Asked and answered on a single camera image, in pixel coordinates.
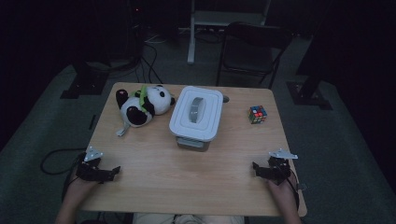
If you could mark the black folding chair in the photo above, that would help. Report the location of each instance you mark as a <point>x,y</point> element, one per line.
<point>249,56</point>

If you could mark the person's left hand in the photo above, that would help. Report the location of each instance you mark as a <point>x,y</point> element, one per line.
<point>80,188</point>

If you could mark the clear storage container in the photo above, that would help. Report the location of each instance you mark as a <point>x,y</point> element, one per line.
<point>193,143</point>

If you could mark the white container lid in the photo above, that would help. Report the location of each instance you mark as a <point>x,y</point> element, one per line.
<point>196,124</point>

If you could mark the panda plush toy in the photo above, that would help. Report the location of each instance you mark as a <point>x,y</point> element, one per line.
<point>140,107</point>

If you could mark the person's beige pants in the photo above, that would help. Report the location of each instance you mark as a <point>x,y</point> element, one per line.
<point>186,218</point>

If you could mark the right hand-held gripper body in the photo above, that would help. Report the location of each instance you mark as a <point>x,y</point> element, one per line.
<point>278,169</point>

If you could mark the black stand base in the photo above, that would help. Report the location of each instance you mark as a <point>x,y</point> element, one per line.
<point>85,84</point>
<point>308,96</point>

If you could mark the dark equipment tower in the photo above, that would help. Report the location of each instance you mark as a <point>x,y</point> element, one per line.
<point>135,31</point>

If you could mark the colourful puzzle cube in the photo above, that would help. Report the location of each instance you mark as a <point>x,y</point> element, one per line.
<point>257,114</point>

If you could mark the white metal stand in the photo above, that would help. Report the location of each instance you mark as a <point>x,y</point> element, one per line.
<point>218,18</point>

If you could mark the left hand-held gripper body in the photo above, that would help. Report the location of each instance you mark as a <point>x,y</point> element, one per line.
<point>88,171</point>

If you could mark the person's right hand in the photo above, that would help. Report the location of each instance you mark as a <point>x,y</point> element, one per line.
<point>285,193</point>

